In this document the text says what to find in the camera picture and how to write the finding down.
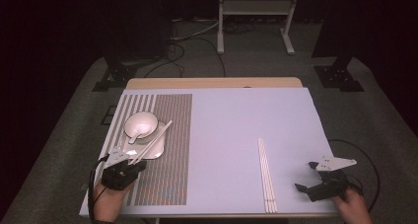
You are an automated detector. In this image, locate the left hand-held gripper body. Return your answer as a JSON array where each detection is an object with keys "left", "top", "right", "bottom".
[{"left": 100, "top": 146, "right": 139, "bottom": 191}]

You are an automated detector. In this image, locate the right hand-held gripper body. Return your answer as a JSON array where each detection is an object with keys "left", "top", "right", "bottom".
[{"left": 310, "top": 155, "right": 358, "bottom": 203}]

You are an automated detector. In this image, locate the white square plate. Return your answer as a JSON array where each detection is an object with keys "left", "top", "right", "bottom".
[{"left": 116, "top": 119, "right": 168, "bottom": 161}]

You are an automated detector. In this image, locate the row of white chopsticks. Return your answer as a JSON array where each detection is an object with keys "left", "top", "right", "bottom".
[{"left": 257, "top": 137, "right": 279, "bottom": 214}]

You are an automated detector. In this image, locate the person's right hand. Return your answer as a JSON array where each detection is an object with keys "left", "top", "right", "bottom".
[{"left": 330, "top": 187, "right": 375, "bottom": 224}]

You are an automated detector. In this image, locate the white ceramic spoon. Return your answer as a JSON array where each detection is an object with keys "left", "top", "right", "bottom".
[{"left": 128, "top": 122, "right": 151, "bottom": 145}]

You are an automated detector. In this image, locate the striped placemat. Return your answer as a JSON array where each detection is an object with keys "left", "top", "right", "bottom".
[{"left": 86, "top": 93, "right": 194, "bottom": 207}]

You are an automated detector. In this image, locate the floor socket box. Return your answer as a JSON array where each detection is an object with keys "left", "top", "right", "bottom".
[{"left": 100, "top": 104, "right": 118, "bottom": 126}]

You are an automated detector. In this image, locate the light purple table mat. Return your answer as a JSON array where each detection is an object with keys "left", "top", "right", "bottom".
[{"left": 79, "top": 87, "right": 340, "bottom": 218}]

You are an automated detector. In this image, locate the black stand base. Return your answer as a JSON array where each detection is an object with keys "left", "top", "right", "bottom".
[
  {"left": 313, "top": 63, "right": 366, "bottom": 93},
  {"left": 91, "top": 56, "right": 153, "bottom": 93}
]

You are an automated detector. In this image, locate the white metal stand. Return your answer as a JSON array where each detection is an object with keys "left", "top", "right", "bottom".
[{"left": 216, "top": 0, "right": 302, "bottom": 56}]

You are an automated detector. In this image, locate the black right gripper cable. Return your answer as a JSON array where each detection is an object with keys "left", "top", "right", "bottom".
[{"left": 328, "top": 138, "right": 382, "bottom": 215}]

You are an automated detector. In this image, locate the black floor cable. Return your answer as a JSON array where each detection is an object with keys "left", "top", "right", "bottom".
[{"left": 143, "top": 36, "right": 228, "bottom": 79}]

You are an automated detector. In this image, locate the white floor cable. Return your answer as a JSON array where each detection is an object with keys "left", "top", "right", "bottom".
[{"left": 170, "top": 19, "right": 222, "bottom": 42}]

